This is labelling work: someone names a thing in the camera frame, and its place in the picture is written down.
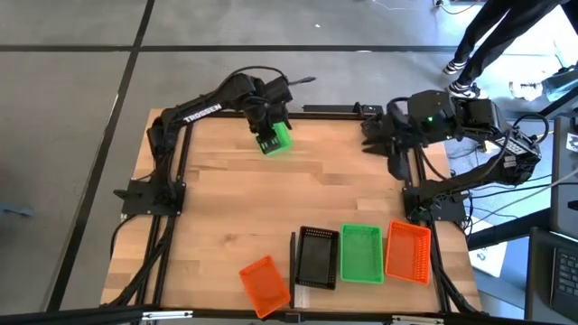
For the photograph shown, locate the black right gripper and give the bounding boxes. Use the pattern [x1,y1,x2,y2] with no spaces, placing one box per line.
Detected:
[362,97,415,182]

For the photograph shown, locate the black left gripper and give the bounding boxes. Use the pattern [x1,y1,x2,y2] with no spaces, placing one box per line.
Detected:
[247,99,293,153]

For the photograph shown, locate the black bar with knob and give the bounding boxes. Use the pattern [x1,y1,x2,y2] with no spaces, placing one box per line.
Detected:
[302,102,385,116]

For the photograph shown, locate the black diagonal desk leg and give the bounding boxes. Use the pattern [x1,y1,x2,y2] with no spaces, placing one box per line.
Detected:
[467,207,552,252]

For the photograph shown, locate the white printed sheet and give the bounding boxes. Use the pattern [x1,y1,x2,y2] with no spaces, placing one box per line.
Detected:
[468,215,509,279]

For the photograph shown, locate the black case with sticker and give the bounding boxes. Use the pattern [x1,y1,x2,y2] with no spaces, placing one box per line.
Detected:
[550,116,578,240]

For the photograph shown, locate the black laptop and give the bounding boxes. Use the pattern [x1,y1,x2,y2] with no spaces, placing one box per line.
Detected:
[526,227,578,323]

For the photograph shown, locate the black crossbeam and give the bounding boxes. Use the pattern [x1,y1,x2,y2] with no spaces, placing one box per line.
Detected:
[0,304,578,325]

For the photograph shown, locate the black aluminium table frame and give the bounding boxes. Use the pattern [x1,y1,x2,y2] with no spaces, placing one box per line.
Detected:
[101,109,487,325]

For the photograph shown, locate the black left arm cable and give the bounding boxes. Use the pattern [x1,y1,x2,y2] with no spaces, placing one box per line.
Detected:
[223,65,317,91]

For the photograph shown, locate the white floor cable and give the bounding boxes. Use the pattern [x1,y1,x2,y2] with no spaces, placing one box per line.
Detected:
[372,0,435,13]

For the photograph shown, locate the black cable bundle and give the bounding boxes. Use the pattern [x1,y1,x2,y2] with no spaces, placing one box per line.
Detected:
[433,252,482,315]
[107,215,177,308]

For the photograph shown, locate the grey cable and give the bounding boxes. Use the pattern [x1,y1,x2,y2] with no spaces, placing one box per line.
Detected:
[469,166,578,227]

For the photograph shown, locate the black right arm shoulder cable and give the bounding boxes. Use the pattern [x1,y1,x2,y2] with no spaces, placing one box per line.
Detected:
[512,112,551,150]

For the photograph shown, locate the silver metal bracket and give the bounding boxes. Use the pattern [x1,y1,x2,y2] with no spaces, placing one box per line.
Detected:
[391,314,444,325]
[141,310,194,321]

